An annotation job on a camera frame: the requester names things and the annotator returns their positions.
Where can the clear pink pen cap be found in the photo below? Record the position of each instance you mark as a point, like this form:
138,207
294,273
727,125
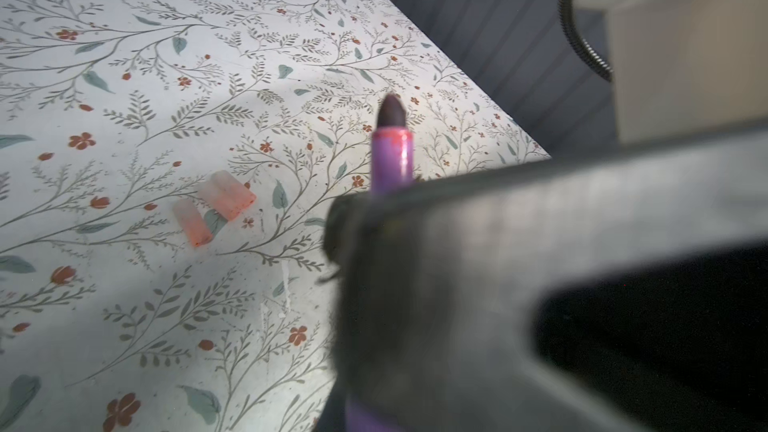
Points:
226,195
192,222

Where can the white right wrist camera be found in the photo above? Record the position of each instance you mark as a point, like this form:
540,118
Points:
684,66

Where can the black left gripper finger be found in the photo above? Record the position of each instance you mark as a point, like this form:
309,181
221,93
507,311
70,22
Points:
624,291

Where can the purple highlighter pen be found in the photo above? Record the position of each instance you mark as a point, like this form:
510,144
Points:
391,170

